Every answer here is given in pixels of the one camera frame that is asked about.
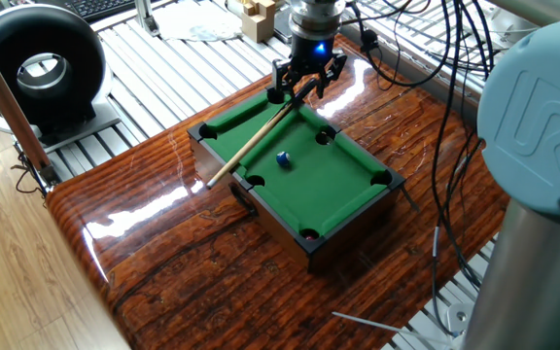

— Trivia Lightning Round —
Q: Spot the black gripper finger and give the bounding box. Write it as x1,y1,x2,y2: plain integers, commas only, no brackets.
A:
269,57,303,98
314,51,349,100

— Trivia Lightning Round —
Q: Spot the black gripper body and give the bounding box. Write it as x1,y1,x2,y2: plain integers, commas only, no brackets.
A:
288,32,335,74

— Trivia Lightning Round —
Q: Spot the black and wood pool cue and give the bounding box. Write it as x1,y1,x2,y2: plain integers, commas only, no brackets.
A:
205,77,321,191

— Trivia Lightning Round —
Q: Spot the green mini pool table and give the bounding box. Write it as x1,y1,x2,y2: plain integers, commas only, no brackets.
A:
186,80,406,274

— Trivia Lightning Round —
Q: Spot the grey square plate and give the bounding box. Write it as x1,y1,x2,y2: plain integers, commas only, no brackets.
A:
272,4,295,45

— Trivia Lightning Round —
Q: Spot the wooden block puzzle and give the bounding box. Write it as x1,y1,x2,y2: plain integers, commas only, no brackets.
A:
239,0,277,44

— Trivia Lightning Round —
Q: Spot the white cloth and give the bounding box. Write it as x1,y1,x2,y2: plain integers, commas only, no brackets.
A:
152,0,243,43

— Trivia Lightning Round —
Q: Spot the black keyboard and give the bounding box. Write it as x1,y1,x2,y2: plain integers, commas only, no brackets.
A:
60,0,138,23

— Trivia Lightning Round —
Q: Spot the white zip tie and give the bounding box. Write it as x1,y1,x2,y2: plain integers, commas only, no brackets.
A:
332,312,456,347

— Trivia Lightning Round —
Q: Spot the black cable bundle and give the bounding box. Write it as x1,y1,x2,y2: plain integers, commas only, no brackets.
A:
347,0,498,339

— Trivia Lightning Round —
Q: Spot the aluminium post foot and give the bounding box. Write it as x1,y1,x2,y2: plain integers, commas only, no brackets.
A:
132,0,161,38

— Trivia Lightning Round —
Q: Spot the black ring-shaped device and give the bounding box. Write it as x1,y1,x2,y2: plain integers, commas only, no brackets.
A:
0,3,122,155

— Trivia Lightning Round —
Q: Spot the metal corner bracket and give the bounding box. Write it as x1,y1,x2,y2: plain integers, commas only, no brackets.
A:
39,163,62,189

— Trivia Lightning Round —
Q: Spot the short black cable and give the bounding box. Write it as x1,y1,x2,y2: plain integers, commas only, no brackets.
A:
10,151,48,196

